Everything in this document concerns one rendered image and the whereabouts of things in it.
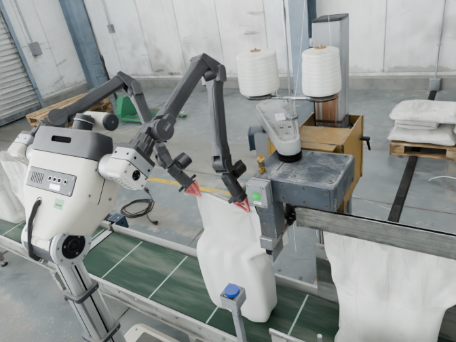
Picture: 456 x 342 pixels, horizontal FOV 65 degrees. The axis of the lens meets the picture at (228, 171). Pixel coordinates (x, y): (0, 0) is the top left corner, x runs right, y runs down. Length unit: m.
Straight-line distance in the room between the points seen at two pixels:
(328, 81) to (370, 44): 5.03
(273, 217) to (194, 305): 0.99
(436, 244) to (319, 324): 0.82
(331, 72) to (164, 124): 0.61
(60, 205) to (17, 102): 7.73
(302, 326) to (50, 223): 1.28
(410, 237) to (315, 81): 0.63
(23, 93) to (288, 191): 8.22
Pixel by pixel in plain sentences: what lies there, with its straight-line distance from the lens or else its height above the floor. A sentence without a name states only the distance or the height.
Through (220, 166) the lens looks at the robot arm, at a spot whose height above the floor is 1.28.
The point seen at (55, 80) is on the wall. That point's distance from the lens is 9.56.
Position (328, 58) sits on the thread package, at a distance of 1.32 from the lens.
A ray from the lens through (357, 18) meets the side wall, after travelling 6.33.
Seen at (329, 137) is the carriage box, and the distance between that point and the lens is 1.49.
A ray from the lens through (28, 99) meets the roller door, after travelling 9.14.
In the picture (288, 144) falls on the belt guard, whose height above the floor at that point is 1.41.
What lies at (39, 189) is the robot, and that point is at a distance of 1.47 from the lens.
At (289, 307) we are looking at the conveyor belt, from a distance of 2.05.
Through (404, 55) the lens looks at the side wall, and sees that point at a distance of 6.31.
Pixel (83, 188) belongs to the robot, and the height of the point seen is 1.41.
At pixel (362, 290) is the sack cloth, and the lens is 1.53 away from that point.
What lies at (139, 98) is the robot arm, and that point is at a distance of 1.81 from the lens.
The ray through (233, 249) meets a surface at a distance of 1.73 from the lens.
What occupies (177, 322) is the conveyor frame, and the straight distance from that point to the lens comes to 2.18.
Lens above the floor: 1.95
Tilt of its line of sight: 28 degrees down
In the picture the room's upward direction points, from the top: 10 degrees counter-clockwise
